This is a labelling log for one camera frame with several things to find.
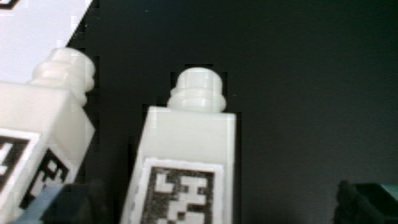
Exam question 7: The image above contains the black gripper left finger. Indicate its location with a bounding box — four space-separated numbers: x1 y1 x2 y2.
40 182 108 224

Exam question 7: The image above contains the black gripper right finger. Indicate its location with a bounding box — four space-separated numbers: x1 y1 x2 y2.
331 181 398 224

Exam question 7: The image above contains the white table leg with tag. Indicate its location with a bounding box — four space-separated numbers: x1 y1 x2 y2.
118 67 235 224

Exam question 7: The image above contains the white table leg behind gripper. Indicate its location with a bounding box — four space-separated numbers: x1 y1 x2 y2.
0 48 95 224

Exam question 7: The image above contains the white base tag plate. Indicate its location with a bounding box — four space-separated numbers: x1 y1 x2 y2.
0 0 92 83

